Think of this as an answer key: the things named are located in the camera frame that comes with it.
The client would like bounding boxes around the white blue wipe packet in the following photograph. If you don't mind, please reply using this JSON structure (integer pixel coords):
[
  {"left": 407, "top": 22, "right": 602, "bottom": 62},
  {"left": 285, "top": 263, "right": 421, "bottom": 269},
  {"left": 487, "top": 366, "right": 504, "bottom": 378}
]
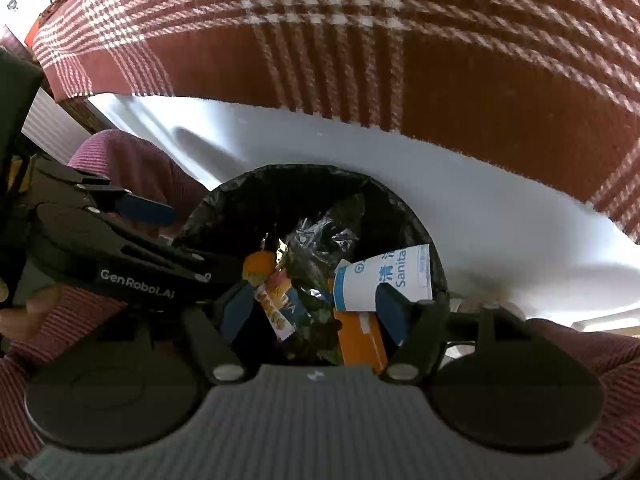
[{"left": 331, "top": 243, "right": 434, "bottom": 313}]

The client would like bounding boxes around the person's left hand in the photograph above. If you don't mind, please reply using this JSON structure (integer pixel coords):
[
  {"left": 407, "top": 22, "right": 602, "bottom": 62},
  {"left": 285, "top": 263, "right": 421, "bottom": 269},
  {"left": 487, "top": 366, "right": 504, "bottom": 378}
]
[{"left": 0, "top": 282, "right": 65, "bottom": 345}]

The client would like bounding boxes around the orange snack box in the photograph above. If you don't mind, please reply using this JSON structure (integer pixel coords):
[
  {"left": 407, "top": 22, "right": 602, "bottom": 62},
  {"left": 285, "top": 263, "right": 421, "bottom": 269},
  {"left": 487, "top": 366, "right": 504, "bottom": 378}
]
[{"left": 331, "top": 309, "right": 390, "bottom": 375}]

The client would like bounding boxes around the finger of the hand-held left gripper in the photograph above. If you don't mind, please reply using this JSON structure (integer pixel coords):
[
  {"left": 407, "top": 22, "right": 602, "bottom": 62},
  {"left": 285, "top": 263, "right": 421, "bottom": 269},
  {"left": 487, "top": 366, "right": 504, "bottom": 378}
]
[
  {"left": 36, "top": 202, "right": 241, "bottom": 283},
  {"left": 30, "top": 157, "right": 179, "bottom": 227}
]

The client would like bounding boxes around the clear plastic wrapper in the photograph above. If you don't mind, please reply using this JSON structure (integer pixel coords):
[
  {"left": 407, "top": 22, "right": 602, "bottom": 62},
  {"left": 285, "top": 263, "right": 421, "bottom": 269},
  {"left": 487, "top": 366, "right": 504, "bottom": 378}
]
[{"left": 277, "top": 207, "right": 363, "bottom": 306}]

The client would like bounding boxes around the red white checked tablecloth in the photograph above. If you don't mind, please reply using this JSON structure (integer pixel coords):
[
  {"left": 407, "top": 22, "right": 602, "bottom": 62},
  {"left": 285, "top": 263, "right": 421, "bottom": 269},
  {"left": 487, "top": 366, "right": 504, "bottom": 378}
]
[{"left": 25, "top": 0, "right": 640, "bottom": 242}]

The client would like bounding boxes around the person's pink trouser leg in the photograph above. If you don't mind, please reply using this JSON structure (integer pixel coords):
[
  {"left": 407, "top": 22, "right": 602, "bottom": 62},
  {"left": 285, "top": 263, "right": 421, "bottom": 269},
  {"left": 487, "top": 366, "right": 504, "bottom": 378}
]
[
  {"left": 525, "top": 317, "right": 640, "bottom": 480},
  {"left": 67, "top": 129, "right": 206, "bottom": 238}
]

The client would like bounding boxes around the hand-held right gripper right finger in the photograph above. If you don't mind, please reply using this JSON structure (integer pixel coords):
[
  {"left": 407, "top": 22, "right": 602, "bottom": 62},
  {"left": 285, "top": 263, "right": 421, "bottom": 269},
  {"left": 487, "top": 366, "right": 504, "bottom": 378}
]
[{"left": 375, "top": 282, "right": 531, "bottom": 384}]

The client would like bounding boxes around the person's left forearm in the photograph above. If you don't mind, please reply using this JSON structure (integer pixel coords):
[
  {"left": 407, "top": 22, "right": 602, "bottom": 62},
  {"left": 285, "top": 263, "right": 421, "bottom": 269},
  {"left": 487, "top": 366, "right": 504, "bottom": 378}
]
[{"left": 0, "top": 287, "right": 128, "bottom": 461}]

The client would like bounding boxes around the trash bin with black bag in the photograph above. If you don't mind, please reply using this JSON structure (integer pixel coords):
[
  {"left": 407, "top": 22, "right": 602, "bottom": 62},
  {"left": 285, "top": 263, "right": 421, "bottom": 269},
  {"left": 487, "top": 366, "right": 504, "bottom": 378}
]
[{"left": 174, "top": 163, "right": 449, "bottom": 367}]

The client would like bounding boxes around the orange snack wrapper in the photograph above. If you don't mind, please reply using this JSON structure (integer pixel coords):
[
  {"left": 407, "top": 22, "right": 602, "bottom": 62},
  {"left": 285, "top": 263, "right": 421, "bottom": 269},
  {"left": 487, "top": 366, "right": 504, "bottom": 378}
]
[{"left": 241, "top": 249, "right": 297, "bottom": 342}]

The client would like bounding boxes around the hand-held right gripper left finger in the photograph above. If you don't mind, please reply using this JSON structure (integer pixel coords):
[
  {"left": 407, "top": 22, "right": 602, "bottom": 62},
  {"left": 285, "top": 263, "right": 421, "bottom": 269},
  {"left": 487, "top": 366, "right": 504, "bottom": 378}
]
[{"left": 117, "top": 282, "right": 257, "bottom": 385}]

